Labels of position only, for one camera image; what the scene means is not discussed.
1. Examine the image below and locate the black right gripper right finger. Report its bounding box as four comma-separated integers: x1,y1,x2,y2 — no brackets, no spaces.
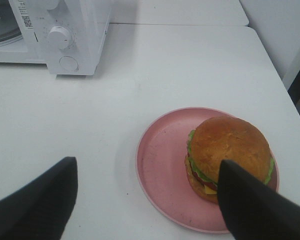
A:
217,160,300,240

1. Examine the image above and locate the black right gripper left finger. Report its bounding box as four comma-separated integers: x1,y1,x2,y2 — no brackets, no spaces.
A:
0,157,78,240

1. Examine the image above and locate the burger with lettuce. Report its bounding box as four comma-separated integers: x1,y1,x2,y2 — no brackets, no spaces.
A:
184,116,275,204

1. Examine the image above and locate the pink round plate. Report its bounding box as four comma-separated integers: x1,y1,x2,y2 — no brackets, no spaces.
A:
135,107,281,235

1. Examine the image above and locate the round white door button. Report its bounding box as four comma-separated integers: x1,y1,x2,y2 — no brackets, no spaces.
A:
59,56,79,72

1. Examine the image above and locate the white timer knob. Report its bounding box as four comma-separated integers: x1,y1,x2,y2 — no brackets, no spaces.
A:
47,26,72,50

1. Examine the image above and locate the white microwave oven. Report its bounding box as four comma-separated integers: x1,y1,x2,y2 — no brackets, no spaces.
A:
0,0,113,76

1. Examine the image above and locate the glass microwave turntable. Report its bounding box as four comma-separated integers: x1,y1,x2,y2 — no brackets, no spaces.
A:
0,8,22,44

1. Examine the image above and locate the white warning label sticker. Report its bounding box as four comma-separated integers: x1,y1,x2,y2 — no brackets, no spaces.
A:
16,0,33,30

